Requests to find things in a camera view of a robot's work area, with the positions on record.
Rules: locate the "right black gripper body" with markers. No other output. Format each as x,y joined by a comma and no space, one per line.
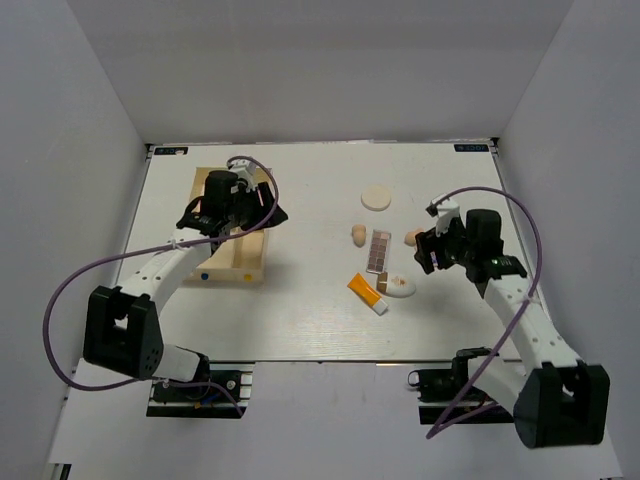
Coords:
452,247

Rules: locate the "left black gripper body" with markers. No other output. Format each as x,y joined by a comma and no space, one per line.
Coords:
248,212

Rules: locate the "beige makeup sponge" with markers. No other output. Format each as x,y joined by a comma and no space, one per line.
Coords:
359,234
410,238

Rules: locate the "white oval sunscreen bottle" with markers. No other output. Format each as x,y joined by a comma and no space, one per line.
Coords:
395,285

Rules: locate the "round cream powder puff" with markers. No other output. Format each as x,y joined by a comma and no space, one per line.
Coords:
376,198

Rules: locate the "orange cream tube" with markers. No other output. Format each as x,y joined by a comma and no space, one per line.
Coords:
367,294

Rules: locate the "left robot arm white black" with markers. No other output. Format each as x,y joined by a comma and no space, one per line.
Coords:
123,332

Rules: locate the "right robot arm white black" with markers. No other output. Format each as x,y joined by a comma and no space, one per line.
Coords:
557,400

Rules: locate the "wooden organizer tray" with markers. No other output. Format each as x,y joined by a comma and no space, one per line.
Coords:
240,260

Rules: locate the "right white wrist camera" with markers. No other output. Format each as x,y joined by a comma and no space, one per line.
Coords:
444,210

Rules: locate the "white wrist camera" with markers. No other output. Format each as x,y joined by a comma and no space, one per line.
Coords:
245,170
444,210

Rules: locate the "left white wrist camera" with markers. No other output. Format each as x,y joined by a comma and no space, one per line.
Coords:
245,170

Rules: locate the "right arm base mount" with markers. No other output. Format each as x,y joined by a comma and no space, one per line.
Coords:
437,386

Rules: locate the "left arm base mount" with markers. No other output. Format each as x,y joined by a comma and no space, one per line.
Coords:
224,394

